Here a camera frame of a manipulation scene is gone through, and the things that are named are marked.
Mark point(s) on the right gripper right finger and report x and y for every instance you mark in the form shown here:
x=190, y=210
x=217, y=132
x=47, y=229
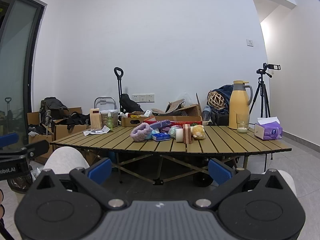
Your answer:
x=224, y=175

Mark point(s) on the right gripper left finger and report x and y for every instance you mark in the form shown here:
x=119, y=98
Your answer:
x=95, y=174

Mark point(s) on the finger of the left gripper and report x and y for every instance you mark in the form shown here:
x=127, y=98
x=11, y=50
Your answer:
x=29, y=151
x=8, y=139

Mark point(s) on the yellow white plush toy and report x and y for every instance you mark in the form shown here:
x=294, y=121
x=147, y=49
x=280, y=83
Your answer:
x=198, y=132

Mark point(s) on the lilac fuzzy headband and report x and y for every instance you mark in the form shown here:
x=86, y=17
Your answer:
x=141, y=132

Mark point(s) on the iridescent mesh bath puff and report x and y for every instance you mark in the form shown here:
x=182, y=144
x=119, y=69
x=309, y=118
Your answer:
x=172, y=131

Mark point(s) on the blue packet box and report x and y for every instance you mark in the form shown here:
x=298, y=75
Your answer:
x=160, y=137

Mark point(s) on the person's left hand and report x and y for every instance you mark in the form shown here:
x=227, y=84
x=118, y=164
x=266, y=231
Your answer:
x=2, y=209

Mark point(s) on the cardboard boxes on floor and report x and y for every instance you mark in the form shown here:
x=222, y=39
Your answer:
x=60, y=131

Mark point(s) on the person's knee grey trousers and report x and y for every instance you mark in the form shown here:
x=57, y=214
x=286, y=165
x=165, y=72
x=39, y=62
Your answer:
x=65, y=159

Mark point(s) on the black grey backpack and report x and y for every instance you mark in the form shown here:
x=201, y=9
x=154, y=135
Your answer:
x=52, y=109

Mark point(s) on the white paper sheets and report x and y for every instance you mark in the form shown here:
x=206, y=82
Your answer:
x=104, y=130

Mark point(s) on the green spray bottle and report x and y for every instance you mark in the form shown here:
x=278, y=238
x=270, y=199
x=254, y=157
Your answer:
x=109, y=121

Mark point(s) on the black laptop bag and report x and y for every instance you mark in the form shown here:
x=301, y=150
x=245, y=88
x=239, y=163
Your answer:
x=220, y=117

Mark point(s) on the clear container with lid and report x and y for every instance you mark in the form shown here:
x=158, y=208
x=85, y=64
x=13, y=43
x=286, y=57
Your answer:
x=114, y=113

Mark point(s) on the wooden block box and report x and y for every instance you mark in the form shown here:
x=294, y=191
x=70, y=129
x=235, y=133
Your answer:
x=95, y=118

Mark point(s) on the glass cup with candle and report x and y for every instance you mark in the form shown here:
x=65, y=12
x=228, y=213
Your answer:
x=242, y=122

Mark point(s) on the small brown cardboard tray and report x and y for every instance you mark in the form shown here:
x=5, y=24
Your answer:
x=132, y=122

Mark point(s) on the blue water bottle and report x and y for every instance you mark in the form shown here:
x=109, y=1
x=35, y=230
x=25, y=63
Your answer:
x=206, y=114

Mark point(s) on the folding slatted camping table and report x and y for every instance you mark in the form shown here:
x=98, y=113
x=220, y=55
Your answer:
x=220, y=142

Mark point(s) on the purple tissue box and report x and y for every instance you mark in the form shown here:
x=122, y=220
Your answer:
x=268, y=129

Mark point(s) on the large open cardboard box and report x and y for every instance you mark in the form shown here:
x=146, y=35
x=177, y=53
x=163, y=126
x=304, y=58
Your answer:
x=190, y=108

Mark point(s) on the red orange cardboard tray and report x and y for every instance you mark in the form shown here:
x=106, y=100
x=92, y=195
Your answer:
x=175, y=120

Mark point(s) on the folded metal step stool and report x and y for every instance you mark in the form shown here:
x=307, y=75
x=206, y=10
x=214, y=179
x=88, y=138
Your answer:
x=105, y=103

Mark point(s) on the yellow thermos jug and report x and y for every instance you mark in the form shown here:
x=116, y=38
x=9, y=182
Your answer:
x=240, y=100

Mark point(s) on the woven rattan ball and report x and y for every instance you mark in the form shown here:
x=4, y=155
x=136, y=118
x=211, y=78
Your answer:
x=215, y=100

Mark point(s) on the black trolley cart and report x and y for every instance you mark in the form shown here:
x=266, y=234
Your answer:
x=126, y=104

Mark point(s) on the white plastic bottle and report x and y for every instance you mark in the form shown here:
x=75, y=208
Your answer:
x=148, y=113

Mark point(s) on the glass sliding door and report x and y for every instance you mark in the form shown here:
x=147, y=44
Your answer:
x=20, y=22

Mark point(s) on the wall power sockets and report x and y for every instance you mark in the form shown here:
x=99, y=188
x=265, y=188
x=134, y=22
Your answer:
x=143, y=98

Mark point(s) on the camera on black tripod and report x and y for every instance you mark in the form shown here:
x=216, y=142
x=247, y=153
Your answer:
x=262, y=91

